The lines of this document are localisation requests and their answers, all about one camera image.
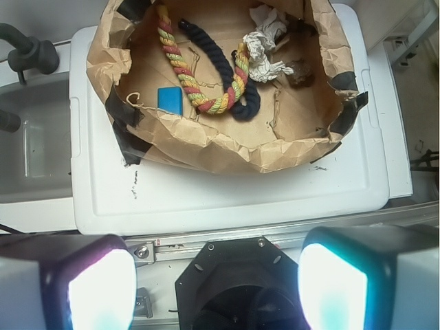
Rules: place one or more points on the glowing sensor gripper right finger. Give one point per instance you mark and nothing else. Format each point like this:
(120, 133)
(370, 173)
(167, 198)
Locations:
(370, 277)

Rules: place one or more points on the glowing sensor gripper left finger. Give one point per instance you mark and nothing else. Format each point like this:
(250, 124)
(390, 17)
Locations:
(67, 281)

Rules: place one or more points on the blue rectangular block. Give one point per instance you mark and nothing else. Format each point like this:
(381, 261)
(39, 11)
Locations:
(170, 99)

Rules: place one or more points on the white plastic bin lid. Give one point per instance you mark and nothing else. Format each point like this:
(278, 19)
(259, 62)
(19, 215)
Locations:
(154, 198)

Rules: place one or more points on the grey plastic tub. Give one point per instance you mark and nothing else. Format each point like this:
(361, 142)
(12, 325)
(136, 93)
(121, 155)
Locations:
(35, 159)

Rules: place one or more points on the brown lumpy object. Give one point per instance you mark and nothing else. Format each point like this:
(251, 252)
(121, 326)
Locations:
(302, 75)

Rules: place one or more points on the dark grey clamp stand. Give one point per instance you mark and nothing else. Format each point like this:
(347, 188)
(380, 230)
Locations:
(29, 53)

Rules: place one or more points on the crumpled white paper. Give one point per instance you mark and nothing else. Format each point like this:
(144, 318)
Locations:
(260, 45)

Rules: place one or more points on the brown paper bag tray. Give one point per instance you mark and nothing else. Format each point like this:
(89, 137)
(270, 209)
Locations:
(230, 123)

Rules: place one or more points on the crumpled white tissue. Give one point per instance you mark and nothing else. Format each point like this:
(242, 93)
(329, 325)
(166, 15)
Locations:
(270, 22)

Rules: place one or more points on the black octagonal mount plate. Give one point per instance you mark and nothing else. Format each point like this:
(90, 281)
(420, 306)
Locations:
(240, 284)

